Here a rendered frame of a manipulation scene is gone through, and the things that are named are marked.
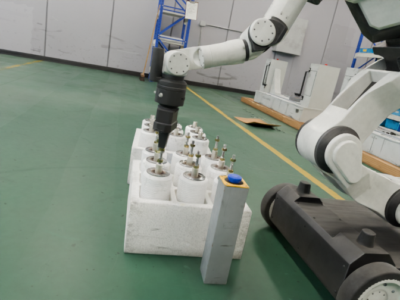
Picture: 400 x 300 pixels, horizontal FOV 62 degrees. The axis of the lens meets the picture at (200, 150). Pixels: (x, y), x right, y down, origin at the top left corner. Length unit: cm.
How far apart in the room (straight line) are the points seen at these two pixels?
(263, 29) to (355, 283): 72
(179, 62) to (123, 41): 637
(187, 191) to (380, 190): 61
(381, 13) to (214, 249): 78
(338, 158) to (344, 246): 25
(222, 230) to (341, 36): 808
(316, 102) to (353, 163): 340
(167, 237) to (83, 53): 646
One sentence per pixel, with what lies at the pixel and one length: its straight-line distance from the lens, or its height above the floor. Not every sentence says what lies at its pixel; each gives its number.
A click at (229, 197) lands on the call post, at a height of 28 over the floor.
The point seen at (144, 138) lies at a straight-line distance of 156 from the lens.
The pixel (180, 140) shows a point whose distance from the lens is 156.
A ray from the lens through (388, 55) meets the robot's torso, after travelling 115.
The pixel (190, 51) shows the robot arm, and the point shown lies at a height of 64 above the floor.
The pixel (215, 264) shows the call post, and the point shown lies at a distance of 101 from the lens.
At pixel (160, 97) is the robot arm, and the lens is 98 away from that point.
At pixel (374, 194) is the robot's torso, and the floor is 31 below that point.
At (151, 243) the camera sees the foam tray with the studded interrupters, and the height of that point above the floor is 4.
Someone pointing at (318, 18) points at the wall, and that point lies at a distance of 849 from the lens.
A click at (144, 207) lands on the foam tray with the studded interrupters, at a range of 103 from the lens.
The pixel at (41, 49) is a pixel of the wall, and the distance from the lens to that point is 747.
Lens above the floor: 62
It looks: 15 degrees down
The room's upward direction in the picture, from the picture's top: 11 degrees clockwise
